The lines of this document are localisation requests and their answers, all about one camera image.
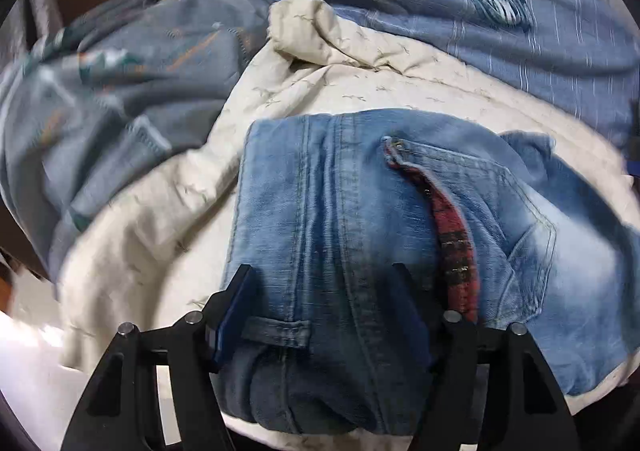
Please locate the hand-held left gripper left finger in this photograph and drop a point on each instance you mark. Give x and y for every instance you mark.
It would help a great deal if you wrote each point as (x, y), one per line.
(233, 315)

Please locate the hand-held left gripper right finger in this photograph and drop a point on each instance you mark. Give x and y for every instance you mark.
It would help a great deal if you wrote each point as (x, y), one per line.
(416, 306)

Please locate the blue denim pants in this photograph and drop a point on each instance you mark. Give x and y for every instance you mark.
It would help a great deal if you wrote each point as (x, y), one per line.
(325, 206)

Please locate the cream quilted blanket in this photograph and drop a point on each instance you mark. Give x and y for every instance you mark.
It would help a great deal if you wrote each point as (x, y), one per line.
(350, 91)

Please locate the grey cloth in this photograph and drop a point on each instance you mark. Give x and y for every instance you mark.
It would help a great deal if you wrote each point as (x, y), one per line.
(45, 11)

